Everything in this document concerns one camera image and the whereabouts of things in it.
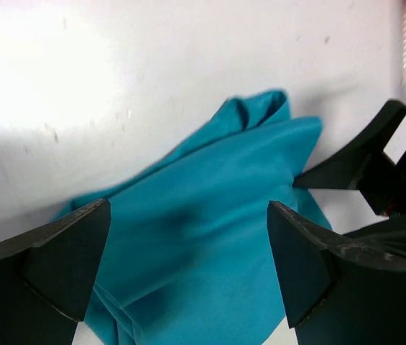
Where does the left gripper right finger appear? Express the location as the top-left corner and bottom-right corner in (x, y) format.
(267, 202), (406, 344)

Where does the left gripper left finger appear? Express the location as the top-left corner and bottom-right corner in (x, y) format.
(0, 199), (111, 344)

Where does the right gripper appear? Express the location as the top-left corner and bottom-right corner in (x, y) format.
(293, 99), (406, 217)

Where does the teal t-shirt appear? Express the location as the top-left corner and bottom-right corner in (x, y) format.
(63, 91), (328, 344)

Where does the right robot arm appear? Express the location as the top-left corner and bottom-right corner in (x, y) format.
(293, 99), (406, 256)

